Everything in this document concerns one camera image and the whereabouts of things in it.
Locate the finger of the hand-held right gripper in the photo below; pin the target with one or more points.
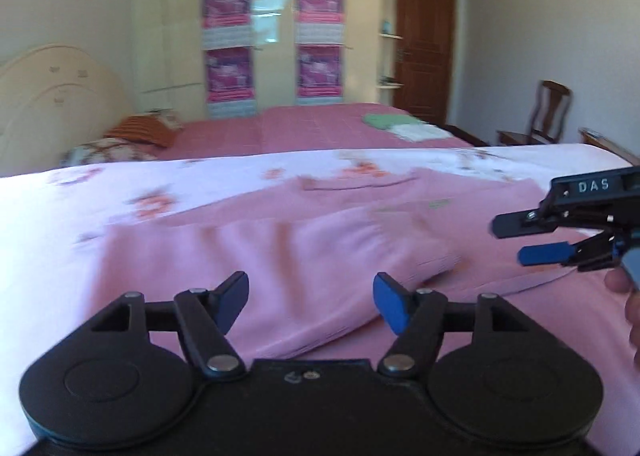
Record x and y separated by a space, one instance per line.
545 253
515 225

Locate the pink checked bed sheet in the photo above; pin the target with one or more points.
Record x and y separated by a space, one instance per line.
300 128

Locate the green folded cloth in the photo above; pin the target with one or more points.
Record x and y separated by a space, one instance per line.
387 119

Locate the dark wooden furniture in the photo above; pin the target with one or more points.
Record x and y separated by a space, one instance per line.
462 134

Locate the cream corner shelf unit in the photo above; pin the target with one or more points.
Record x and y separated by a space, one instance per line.
391 60

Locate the orange striped pillow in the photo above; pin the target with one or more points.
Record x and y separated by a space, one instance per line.
142 129

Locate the floral blanket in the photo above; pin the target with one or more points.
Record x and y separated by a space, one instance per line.
50 246

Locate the cream wardrobe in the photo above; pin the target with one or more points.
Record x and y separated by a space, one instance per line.
170 25

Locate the teal shelf item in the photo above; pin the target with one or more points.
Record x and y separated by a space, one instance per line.
386 26

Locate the person's right hand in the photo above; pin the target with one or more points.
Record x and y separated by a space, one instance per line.
616 281

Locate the pink knit garment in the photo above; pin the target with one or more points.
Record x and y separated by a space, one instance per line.
310 256

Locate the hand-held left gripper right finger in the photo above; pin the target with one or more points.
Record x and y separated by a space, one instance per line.
393 301

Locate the brown wooden door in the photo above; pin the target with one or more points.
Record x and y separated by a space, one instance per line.
425 40

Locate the floral pillow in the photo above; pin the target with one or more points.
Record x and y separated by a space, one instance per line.
170 118
107 151

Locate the white folded cloth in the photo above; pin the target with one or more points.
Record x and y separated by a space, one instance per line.
417 131

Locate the pink wall poster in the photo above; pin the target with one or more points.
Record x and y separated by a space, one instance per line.
226 10
230 80
319 73
320 8

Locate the cream bed headboard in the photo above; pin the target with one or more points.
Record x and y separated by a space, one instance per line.
55 100

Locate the dark wooden chair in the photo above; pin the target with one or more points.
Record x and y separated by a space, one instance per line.
547 110

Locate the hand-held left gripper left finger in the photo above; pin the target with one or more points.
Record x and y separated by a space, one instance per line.
231 297

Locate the wooden bed footboard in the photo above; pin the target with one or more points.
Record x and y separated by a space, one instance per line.
610 143

